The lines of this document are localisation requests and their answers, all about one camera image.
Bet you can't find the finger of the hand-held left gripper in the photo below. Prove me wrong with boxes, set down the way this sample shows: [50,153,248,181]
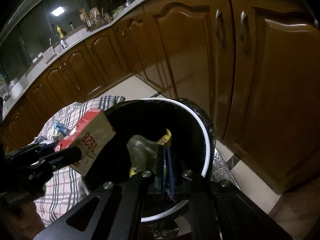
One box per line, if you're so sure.
[31,146,82,174]
[4,142,59,161]

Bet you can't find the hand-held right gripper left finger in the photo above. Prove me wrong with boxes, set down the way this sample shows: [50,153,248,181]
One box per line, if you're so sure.
[32,144,168,240]

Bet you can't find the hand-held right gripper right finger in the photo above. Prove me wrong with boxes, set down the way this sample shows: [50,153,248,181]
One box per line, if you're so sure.
[167,145,294,240]

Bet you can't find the yellow plastic wrapper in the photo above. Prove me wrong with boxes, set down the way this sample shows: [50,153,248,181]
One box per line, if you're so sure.
[126,127,173,178]

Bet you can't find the red cardboard box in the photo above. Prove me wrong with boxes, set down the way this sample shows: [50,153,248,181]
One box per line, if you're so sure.
[54,109,117,177]

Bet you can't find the white bin with black bag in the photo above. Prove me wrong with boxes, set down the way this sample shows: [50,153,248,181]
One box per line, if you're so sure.
[81,97,217,223]

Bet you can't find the plaid blanket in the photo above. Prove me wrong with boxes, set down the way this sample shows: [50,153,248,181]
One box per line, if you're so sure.
[32,95,126,227]

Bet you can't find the snack packets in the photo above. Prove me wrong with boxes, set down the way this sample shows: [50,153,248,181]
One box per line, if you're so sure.
[50,121,72,138]

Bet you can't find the brown wooden cabinet door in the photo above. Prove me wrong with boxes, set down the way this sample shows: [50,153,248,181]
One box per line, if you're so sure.
[3,97,48,144]
[125,7,177,98]
[84,26,135,92]
[111,20,150,82]
[59,42,107,101]
[143,2,237,137]
[23,80,61,121]
[39,60,86,105]
[229,0,320,194]

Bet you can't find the crinkled silver foil strip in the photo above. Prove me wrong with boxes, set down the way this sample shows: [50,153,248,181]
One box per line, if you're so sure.
[211,147,242,192]

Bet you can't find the brown wooden kitchen cabinets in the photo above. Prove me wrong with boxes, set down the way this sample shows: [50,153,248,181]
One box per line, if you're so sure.
[0,0,180,118]

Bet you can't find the chrome sink faucet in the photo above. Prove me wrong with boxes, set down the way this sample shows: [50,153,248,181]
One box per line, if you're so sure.
[49,34,69,51]

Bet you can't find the dark kitchen window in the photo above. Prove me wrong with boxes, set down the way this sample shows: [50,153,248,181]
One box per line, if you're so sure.
[0,0,112,82]

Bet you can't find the rack with wooden utensils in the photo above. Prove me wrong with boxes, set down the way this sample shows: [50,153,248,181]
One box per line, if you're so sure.
[79,7,106,32]

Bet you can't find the white green jar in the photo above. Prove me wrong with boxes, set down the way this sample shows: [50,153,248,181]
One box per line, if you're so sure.
[112,5,124,18]

